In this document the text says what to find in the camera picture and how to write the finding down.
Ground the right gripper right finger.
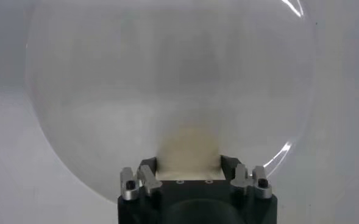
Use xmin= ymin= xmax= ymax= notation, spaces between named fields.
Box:
xmin=220 ymin=155 xmax=273 ymax=200

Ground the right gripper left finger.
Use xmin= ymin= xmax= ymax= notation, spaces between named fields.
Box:
xmin=119 ymin=156 xmax=163 ymax=201

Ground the white steamed baozi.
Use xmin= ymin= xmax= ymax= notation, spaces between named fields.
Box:
xmin=156 ymin=121 xmax=226 ymax=180

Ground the round white plate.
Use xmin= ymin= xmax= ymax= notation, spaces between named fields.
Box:
xmin=25 ymin=0 xmax=317 ymax=203

